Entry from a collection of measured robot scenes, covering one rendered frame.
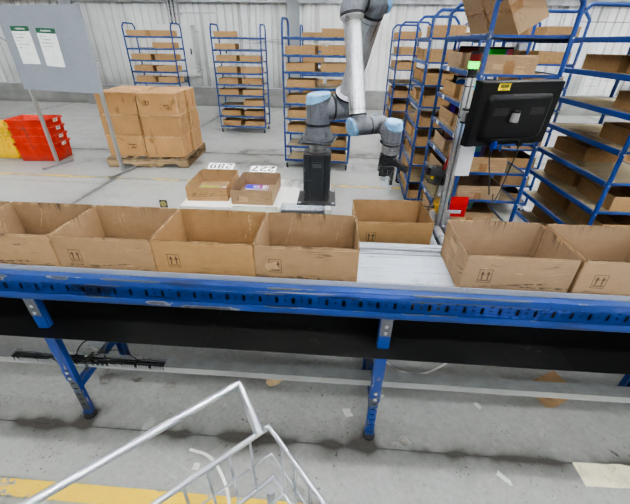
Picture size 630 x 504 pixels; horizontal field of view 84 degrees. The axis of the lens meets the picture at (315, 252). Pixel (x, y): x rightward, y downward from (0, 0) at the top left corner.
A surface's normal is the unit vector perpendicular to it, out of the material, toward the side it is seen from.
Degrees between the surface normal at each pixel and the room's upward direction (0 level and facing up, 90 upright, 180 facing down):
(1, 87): 90
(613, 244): 89
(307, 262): 90
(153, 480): 0
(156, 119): 92
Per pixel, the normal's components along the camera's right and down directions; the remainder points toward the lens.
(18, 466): 0.01, -0.86
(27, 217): -0.06, 0.51
